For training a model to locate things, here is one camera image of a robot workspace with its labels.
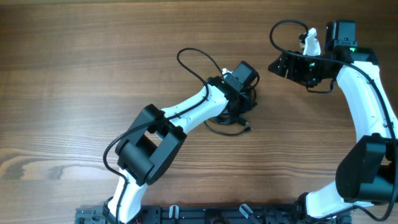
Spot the left camera black cable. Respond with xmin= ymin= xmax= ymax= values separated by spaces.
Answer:
xmin=102 ymin=47 xmax=224 ymax=224

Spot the right camera black cable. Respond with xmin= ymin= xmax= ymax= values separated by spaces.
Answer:
xmin=269 ymin=19 xmax=398 ymax=222

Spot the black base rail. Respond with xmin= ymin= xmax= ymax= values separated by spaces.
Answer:
xmin=75 ymin=204 xmax=352 ymax=224

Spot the camera black cable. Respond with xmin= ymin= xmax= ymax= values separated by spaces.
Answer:
xmin=269 ymin=19 xmax=398 ymax=222
xmin=102 ymin=47 xmax=224 ymax=224

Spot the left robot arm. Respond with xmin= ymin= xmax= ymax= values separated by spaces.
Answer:
xmin=104 ymin=61 xmax=259 ymax=223

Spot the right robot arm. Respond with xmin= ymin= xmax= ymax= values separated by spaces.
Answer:
xmin=268 ymin=20 xmax=397 ymax=223

